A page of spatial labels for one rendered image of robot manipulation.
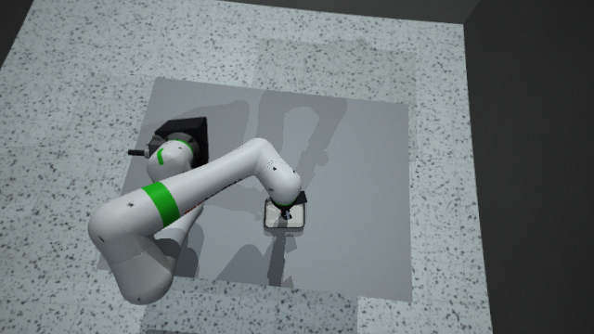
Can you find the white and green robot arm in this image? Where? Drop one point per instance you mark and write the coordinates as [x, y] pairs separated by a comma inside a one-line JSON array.
[[124, 229]]

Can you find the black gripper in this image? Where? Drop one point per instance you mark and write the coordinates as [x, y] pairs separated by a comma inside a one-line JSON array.
[[286, 214]]

